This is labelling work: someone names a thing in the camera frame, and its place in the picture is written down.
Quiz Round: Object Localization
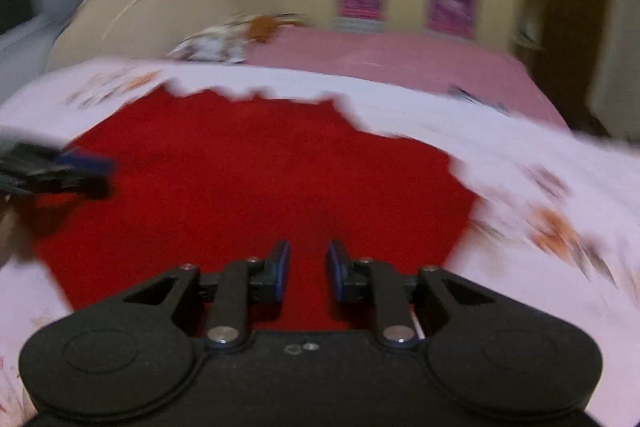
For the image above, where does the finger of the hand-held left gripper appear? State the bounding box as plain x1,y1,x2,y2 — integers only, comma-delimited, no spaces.
10,141,119,176
0,168,111,202

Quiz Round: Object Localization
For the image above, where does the white floral quilt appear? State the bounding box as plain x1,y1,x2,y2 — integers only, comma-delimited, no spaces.
0,56,640,427

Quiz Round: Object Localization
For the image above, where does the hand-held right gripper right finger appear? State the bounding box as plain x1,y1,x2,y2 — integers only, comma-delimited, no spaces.
325,239,496,351

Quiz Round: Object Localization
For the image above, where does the red knit sweater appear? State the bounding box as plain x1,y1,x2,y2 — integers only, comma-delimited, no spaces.
34,84,484,334

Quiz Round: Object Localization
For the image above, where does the patterned white pillow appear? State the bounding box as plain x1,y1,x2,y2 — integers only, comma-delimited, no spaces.
166,13,252,64

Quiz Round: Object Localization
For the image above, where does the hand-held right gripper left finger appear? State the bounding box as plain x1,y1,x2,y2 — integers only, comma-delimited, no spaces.
122,239,292,351

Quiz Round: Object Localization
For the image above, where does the pink bed sheet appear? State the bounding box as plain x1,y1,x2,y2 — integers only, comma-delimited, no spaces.
244,26,572,131

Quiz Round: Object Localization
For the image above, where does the cream bed headboard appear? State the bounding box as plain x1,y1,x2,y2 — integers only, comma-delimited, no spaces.
46,0,262,71

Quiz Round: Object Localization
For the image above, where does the orange cushion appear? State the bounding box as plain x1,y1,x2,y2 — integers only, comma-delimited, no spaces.
247,13,303,44

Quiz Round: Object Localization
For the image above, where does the person's left forearm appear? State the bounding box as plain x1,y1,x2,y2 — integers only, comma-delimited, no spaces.
0,196,37,269

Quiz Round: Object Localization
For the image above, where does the brown wooden door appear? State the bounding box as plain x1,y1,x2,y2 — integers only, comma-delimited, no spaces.
539,0,617,134

